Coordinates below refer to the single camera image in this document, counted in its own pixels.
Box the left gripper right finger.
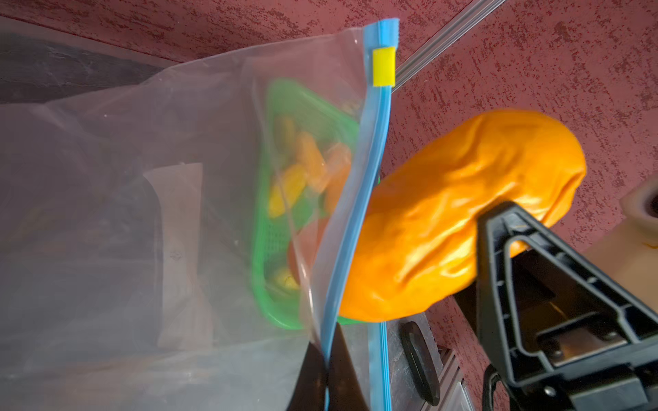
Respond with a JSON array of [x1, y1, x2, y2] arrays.
[[327, 324, 369, 411]]

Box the black pad on table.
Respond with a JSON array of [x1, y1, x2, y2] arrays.
[[399, 321, 440, 407]]

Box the green plastic basket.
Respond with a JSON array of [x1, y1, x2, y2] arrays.
[[252, 78, 392, 331]]

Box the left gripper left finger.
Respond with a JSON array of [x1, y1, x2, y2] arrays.
[[286, 342, 328, 411]]

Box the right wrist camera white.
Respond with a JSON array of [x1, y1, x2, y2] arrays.
[[584, 175, 658, 311]]

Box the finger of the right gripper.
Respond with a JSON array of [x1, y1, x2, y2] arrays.
[[475, 202, 657, 410]]

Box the orange mango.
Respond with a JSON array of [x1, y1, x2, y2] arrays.
[[339, 110, 587, 322]]

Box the right corner aluminium post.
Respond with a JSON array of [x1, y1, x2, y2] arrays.
[[392, 0, 505, 92]]

